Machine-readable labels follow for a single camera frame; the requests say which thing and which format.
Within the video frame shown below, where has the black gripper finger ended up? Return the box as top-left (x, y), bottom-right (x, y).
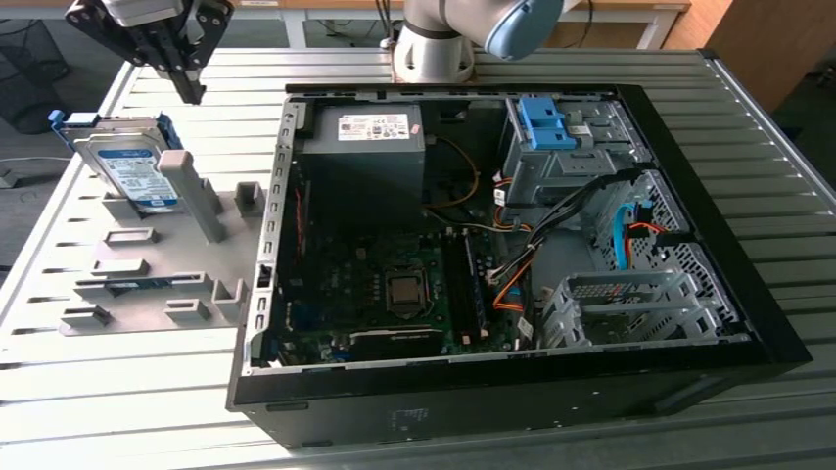
top-left (184, 0), bottom-right (236, 106)
top-left (64, 0), bottom-right (199, 106)

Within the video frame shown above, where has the hard disk in blue carrier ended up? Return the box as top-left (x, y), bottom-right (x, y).
top-left (47, 111), bottom-right (188, 214)

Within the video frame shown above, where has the metal disk bay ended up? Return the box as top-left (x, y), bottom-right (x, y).
top-left (538, 267), bottom-right (728, 350)

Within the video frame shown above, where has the grey power supply unit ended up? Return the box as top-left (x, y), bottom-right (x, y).
top-left (299, 101), bottom-right (430, 232)

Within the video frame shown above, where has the grey parts rack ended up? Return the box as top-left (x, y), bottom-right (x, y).
top-left (58, 148), bottom-right (271, 339)

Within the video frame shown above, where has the blue plastic drive latch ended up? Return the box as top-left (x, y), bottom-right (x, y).
top-left (518, 97), bottom-right (584, 151)

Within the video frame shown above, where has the green motherboard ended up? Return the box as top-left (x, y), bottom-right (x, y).
top-left (280, 225), bottom-right (526, 366)

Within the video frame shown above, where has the silver CPU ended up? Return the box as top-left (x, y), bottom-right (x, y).
top-left (388, 277), bottom-right (428, 303)

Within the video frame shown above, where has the metal optical drive cage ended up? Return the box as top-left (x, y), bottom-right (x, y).
top-left (500, 96), bottom-right (656, 208)

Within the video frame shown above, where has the black RAM stick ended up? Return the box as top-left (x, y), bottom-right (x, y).
top-left (442, 226), bottom-right (474, 345)

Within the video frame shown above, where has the CPU socket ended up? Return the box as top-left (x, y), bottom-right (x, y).
top-left (380, 265), bottom-right (438, 320)

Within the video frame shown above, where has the black graphics card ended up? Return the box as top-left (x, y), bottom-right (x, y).
top-left (347, 327), bottom-right (447, 359)

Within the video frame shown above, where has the wooden cabinet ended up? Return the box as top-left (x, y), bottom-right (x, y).
top-left (703, 0), bottom-right (836, 115)

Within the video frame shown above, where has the black open PC case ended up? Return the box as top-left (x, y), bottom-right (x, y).
top-left (226, 81), bottom-right (815, 449)

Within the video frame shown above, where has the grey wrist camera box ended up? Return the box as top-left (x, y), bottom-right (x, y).
top-left (103, 0), bottom-right (186, 28)

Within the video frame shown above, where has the black wire mesh bin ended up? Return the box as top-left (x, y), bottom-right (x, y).
top-left (0, 18), bottom-right (72, 134)

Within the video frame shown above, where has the white floor cable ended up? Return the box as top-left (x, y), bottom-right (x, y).
top-left (0, 155), bottom-right (72, 170)

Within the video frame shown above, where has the red wire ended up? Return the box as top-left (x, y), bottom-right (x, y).
top-left (294, 179), bottom-right (310, 257)

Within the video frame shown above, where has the thin orange wire loop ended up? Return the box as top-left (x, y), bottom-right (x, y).
top-left (426, 135), bottom-right (483, 211)

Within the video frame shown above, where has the black cable bundle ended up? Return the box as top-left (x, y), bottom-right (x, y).
top-left (520, 167), bottom-right (640, 252)

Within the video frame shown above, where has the white frame desk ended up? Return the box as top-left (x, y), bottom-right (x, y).
top-left (559, 0), bottom-right (692, 51)

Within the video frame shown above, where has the orange flat cable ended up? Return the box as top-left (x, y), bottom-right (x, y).
top-left (491, 272), bottom-right (526, 313)

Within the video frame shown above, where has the blue flat wire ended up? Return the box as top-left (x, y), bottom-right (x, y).
top-left (611, 199), bottom-right (655, 271)

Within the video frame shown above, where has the orange wire with black plug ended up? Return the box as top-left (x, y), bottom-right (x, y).
top-left (622, 221), bottom-right (666, 252)

